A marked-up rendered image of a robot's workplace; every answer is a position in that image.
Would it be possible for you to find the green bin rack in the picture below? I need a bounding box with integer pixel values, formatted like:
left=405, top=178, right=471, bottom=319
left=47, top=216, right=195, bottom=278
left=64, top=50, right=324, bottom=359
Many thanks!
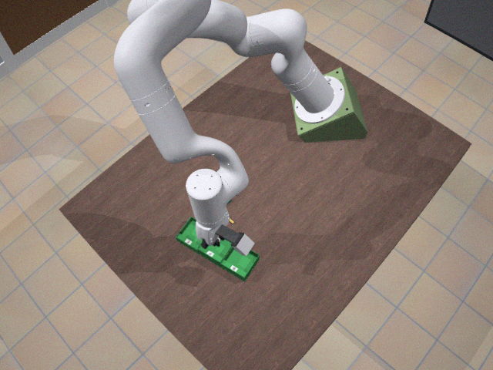
left=176, top=217, right=260, bottom=281

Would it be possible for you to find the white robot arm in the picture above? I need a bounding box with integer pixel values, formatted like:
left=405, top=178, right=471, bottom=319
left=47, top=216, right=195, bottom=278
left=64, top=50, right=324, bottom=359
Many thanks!
left=114, top=0, right=345, bottom=256

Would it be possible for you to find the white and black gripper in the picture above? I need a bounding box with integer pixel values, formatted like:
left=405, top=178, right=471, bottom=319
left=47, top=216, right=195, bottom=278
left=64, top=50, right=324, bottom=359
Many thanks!
left=196, top=211, right=230, bottom=249

